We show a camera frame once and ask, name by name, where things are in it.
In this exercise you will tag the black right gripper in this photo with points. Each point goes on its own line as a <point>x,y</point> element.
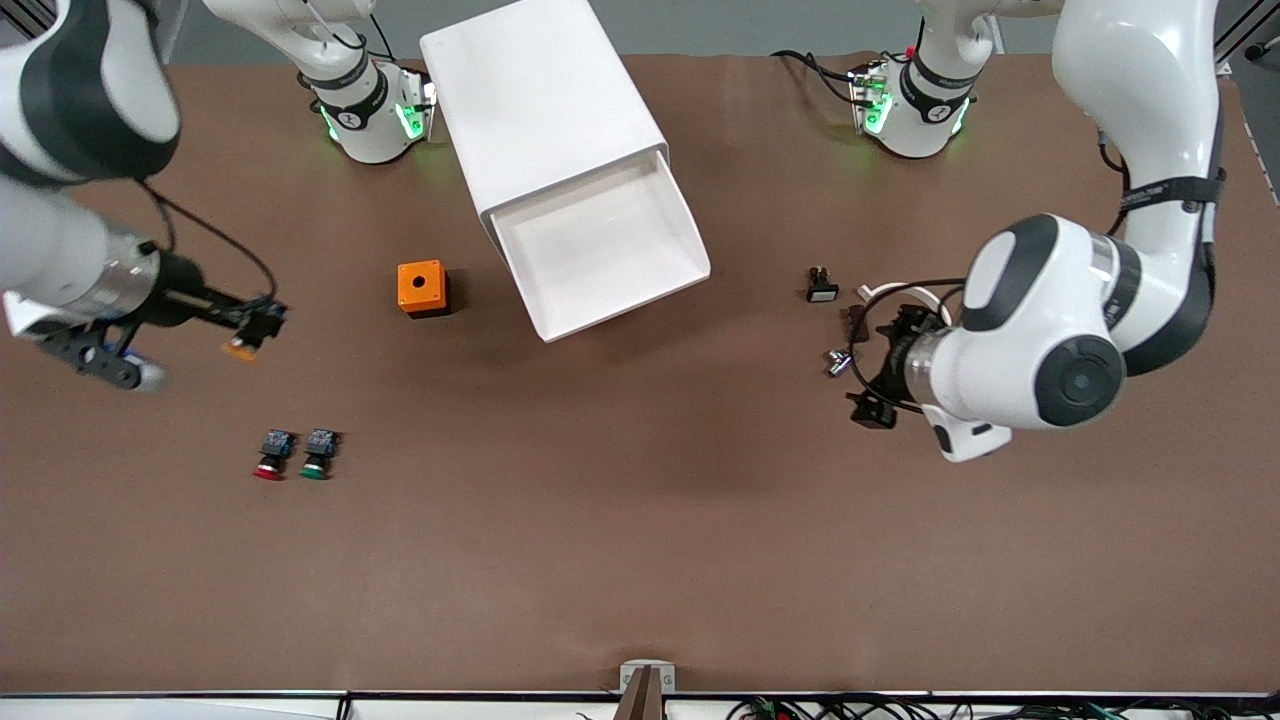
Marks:
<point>182,291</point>

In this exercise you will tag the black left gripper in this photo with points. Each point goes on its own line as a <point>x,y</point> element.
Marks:
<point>893,364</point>

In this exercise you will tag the yellow push button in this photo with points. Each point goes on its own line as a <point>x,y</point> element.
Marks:
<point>240,350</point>

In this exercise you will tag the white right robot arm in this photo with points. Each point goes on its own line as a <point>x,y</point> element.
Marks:
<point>60,250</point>

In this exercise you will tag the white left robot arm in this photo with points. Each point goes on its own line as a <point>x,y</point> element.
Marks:
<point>1030,340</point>

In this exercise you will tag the red push button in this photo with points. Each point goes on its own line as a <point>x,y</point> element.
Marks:
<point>272,457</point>

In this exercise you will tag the green push button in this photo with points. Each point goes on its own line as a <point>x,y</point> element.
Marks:
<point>318,456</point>

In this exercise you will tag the small silver metal connector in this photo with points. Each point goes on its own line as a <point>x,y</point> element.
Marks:
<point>837,363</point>

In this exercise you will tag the brown terminal block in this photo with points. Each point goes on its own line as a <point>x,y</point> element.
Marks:
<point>855,322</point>

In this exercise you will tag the orange box with hole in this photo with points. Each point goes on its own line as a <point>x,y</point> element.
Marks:
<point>422,288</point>

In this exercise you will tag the white curved bracket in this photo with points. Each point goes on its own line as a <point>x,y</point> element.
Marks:
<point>885,292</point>

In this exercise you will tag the black switch with white face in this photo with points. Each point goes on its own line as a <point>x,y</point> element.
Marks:
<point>822,287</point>

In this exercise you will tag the aluminium frame profile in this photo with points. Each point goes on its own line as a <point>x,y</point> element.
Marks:
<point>25,15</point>
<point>1245,35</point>

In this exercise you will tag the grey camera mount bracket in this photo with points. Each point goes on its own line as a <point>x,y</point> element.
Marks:
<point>647,677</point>

